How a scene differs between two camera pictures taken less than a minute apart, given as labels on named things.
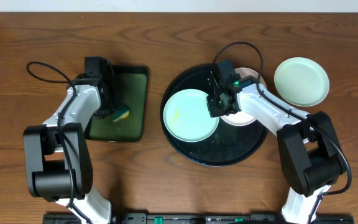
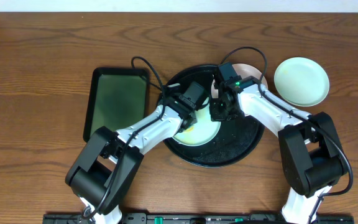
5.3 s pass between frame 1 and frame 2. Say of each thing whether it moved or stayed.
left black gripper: moved
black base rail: stayed
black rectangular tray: stayed
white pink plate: moved
